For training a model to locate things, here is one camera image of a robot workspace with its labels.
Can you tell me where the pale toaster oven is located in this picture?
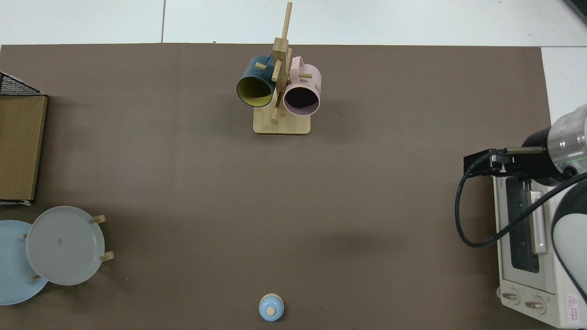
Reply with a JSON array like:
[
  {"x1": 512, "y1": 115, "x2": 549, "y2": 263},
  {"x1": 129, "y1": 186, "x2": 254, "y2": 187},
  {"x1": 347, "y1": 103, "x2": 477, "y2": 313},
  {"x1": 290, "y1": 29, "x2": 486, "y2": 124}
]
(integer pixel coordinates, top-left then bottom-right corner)
[{"x1": 493, "y1": 176, "x2": 587, "y2": 329}]

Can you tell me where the black ribbed object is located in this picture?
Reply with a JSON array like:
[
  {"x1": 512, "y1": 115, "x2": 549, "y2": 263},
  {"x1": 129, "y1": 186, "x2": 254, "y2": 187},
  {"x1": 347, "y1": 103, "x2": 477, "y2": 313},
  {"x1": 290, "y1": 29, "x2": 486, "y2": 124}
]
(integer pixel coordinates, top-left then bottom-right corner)
[{"x1": 563, "y1": 0, "x2": 587, "y2": 24}]

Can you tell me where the pink cup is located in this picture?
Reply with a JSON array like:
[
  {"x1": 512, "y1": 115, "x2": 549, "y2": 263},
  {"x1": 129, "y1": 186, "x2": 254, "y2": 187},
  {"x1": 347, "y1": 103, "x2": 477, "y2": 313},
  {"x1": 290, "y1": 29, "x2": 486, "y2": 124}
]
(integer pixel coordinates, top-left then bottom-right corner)
[{"x1": 283, "y1": 56, "x2": 322, "y2": 116}]

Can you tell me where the wooden cup stand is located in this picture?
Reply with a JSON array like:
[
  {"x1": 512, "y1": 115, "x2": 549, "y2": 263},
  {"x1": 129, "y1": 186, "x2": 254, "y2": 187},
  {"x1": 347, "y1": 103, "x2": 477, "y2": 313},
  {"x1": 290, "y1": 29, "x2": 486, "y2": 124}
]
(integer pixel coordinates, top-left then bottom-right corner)
[{"x1": 253, "y1": 2, "x2": 311, "y2": 135}]

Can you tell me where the dark teal cup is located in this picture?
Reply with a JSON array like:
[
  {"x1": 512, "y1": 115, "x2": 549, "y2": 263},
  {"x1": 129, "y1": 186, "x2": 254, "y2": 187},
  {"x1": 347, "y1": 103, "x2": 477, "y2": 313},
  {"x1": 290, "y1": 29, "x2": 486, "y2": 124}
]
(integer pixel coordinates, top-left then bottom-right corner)
[{"x1": 236, "y1": 54, "x2": 277, "y2": 108}]

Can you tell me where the small blue round bell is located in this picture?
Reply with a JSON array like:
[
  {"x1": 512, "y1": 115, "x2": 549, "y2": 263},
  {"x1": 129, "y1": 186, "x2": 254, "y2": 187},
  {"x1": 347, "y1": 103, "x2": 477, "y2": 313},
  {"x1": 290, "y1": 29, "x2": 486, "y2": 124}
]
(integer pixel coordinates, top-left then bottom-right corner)
[{"x1": 258, "y1": 293, "x2": 285, "y2": 322}]

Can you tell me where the brown table cloth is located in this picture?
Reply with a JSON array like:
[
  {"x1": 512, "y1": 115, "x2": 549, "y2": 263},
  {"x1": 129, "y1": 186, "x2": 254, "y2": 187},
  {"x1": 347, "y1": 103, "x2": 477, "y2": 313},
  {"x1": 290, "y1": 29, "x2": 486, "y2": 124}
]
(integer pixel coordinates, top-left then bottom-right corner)
[{"x1": 0, "y1": 44, "x2": 553, "y2": 330}]

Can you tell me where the wooden plate rack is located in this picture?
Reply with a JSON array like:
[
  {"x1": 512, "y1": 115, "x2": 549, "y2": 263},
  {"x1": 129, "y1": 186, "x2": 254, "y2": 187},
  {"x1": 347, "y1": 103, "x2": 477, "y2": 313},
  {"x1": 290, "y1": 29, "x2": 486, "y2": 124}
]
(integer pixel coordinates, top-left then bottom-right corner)
[{"x1": 21, "y1": 214, "x2": 115, "y2": 281}]

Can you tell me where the grey plate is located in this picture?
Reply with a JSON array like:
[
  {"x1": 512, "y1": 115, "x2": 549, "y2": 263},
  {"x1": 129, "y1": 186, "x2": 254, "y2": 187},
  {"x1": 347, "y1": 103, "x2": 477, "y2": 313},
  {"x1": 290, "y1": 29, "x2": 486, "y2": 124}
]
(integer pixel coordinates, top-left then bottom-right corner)
[{"x1": 25, "y1": 206, "x2": 105, "y2": 286}]

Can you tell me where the light blue plate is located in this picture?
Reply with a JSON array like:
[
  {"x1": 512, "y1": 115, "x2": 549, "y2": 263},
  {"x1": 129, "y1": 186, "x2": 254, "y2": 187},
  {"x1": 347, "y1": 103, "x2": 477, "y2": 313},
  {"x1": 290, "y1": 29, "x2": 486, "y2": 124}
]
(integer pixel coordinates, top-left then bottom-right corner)
[{"x1": 0, "y1": 220, "x2": 49, "y2": 306}]

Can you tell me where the wire basket with wooden floor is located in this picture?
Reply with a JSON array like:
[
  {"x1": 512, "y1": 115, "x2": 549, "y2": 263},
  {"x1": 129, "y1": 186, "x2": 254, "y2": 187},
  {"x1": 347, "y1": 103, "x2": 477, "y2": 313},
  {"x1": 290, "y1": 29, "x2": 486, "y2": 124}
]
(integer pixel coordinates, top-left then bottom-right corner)
[{"x1": 0, "y1": 72, "x2": 49, "y2": 205}]

